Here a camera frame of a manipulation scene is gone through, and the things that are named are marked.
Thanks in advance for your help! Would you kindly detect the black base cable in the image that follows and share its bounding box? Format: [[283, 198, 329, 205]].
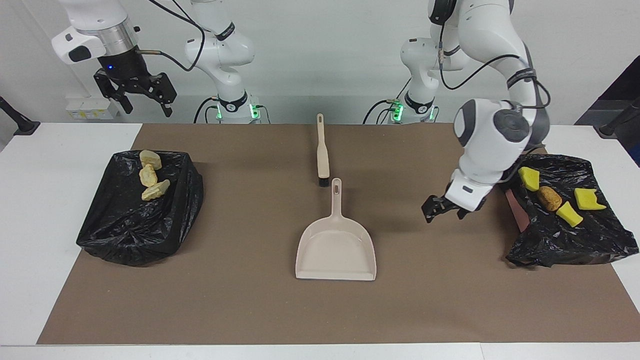
[[193, 96, 271, 125], [362, 77, 441, 125]]

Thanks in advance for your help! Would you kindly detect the brown table mat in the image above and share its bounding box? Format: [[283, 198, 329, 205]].
[[37, 123, 640, 345]]

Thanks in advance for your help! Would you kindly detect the dark cabinet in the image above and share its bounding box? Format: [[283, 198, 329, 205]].
[[575, 55, 640, 166]]

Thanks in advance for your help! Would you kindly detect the pink bin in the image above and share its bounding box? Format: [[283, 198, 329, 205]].
[[502, 187, 531, 233]]

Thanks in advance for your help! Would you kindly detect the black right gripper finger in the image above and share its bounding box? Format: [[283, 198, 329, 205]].
[[94, 70, 134, 115], [149, 72, 178, 118]]

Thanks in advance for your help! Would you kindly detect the beige plastic dustpan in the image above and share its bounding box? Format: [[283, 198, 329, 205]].
[[295, 178, 377, 281]]

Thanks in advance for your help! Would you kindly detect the brown bread roll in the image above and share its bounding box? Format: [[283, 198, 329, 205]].
[[536, 186, 563, 212]]

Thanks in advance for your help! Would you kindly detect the beige hand brush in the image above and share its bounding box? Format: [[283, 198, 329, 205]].
[[316, 113, 331, 188]]

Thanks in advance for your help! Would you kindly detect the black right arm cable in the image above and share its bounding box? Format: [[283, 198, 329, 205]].
[[136, 0, 207, 72]]

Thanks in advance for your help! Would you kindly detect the black camera stand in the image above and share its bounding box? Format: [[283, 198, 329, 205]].
[[594, 97, 640, 138], [0, 96, 41, 136]]

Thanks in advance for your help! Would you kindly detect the yellow sponge piece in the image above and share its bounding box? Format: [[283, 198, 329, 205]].
[[556, 201, 584, 228], [573, 187, 607, 211], [518, 166, 541, 192]]

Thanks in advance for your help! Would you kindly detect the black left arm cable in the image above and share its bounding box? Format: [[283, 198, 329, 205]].
[[437, 20, 552, 151]]

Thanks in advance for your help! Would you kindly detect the black right base cable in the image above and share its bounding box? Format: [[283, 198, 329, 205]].
[[193, 96, 271, 125]]

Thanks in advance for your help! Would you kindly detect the white wall socket box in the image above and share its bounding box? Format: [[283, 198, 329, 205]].
[[66, 96, 121, 121]]

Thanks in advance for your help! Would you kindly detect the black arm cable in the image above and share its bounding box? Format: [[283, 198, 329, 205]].
[[136, 0, 207, 72], [437, 20, 552, 151]]

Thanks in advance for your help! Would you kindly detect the black bag lined bin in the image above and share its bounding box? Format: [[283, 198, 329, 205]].
[[76, 150, 204, 267]]

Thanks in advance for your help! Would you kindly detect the black left base cable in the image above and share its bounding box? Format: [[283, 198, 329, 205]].
[[362, 77, 441, 125]]

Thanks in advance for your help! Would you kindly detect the black bag over pink bin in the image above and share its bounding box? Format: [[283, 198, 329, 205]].
[[496, 154, 640, 268]]

